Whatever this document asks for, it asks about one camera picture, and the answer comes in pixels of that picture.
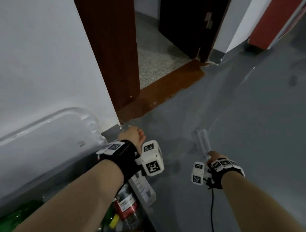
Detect person's left forearm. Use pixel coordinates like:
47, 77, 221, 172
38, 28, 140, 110
12, 159, 125, 232

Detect black camera cable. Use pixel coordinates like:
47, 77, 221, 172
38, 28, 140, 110
208, 180, 215, 232

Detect grey plastic storage bin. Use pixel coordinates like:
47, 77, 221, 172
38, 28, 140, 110
0, 136, 157, 232

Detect white translucent bin lid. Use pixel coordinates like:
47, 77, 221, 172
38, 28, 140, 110
0, 107, 108, 204

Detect pile of assorted plastic bottles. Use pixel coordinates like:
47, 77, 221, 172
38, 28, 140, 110
0, 183, 145, 232

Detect person's right hand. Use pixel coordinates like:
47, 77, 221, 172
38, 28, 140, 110
207, 150, 228, 165

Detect red white cabinet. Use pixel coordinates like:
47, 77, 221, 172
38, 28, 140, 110
247, 0, 306, 50

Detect clear unlabelled plastic bottle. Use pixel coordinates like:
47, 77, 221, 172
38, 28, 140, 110
195, 128, 212, 160

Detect brown wooden door frame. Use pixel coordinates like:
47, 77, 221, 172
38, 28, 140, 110
74, 0, 206, 125

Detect dark door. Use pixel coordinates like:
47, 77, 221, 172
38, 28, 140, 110
158, 0, 231, 63

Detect person's right forearm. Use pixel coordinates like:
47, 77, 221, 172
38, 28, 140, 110
221, 171, 306, 232

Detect person's left hand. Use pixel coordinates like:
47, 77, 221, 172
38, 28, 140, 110
118, 126, 146, 153

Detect black wrist strap marker tiles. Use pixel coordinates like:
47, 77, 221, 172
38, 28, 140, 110
96, 140, 141, 184
207, 157, 246, 190

